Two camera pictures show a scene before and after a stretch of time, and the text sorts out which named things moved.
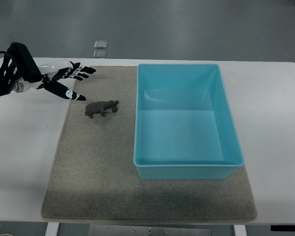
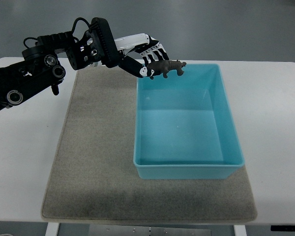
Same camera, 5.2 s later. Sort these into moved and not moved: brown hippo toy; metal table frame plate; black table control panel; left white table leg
Moved: brown hippo toy
Not moved: black table control panel; left white table leg; metal table frame plate
